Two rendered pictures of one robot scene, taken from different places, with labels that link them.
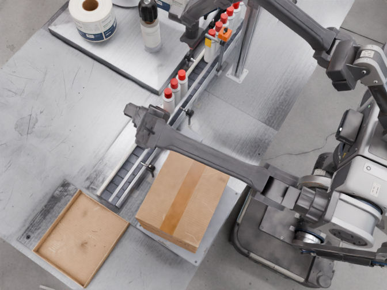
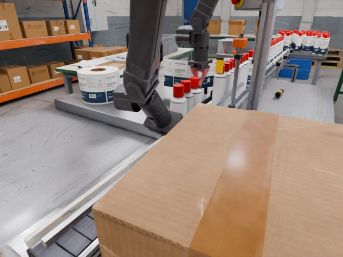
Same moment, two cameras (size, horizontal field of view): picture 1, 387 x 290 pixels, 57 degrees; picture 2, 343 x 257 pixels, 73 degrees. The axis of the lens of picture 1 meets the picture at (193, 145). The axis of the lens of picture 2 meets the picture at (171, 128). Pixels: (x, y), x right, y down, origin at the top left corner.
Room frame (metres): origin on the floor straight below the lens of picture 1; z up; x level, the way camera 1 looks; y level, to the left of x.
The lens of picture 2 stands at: (0.05, 0.10, 1.27)
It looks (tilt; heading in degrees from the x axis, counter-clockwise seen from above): 26 degrees down; 4
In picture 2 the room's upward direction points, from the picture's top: straight up
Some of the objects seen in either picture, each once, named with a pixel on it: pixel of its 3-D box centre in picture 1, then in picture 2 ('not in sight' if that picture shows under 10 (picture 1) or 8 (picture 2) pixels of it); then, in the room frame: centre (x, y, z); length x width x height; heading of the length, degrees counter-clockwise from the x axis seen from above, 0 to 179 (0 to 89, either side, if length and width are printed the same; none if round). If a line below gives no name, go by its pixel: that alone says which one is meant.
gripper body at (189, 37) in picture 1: (192, 31); (200, 55); (1.00, 0.05, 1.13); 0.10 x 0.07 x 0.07; 153
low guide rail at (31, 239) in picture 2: (169, 98); (176, 129); (0.79, 0.13, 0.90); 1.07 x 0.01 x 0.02; 152
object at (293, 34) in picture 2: not in sight; (301, 40); (3.17, -1.29, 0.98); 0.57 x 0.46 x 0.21; 62
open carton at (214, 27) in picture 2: not in sight; (212, 26); (6.76, -0.55, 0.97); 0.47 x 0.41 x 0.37; 154
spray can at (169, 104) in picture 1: (169, 102); (178, 117); (0.72, 0.12, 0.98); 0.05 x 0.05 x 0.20
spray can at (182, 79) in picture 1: (181, 85); (193, 106); (0.81, 0.07, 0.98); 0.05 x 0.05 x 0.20
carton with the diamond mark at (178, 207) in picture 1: (184, 201); (238, 231); (0.30, 0.02, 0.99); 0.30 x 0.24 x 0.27; 159
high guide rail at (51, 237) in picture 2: (183, 100); (196, 121); (0.76, 0.06, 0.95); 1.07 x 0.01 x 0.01; 152
